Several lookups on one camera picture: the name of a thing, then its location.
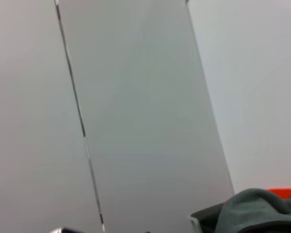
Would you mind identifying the yellow and grey towel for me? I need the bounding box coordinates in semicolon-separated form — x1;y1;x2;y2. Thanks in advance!
215;188;291;233

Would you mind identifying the grey perforated plastic storage box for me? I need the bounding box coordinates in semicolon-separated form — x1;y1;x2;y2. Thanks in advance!
190;202;225;233

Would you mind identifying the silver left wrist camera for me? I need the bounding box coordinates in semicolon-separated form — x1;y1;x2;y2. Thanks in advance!
48;226;81;233

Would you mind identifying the orange hoop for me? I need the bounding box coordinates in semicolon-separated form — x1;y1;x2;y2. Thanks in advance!
266;187;291;199

